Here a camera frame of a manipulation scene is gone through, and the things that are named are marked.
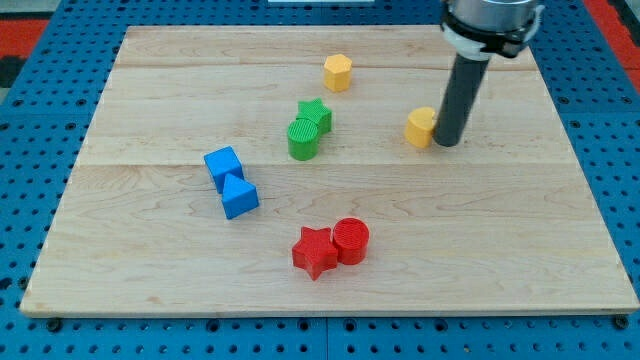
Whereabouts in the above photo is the yellow heart block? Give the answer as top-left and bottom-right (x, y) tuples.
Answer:
(404, 107), (436, 148)

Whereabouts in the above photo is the red star block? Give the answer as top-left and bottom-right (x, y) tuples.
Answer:
(292, 226), (338, 281)

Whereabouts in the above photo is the blue cube block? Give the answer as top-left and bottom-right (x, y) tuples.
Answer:
(203, 146), (244, 194)

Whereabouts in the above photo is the yellow hexagon block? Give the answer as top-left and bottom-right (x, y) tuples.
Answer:
(323, 54), (352, 92)

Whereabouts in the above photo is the green cylinder block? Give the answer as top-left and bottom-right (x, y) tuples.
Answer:
(287, 118), (319, 161)

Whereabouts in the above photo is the blue triangle block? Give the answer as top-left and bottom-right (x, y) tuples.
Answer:
(222, 174), (259, 220)

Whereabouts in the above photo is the red cylinder block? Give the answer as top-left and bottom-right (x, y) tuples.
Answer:
(332, 218), (370, 265)

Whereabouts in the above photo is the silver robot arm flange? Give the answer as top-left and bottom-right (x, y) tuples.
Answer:
(441, 0), (545, 61)

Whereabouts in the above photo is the green star block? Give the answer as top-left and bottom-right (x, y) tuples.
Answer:
(297, 98), (333, 135)

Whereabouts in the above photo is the wooden board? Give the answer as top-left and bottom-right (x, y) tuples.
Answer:
(20, 26), (639, 318)

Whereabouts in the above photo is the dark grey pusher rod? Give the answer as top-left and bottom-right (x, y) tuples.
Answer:
(433, 55), (489, 147)

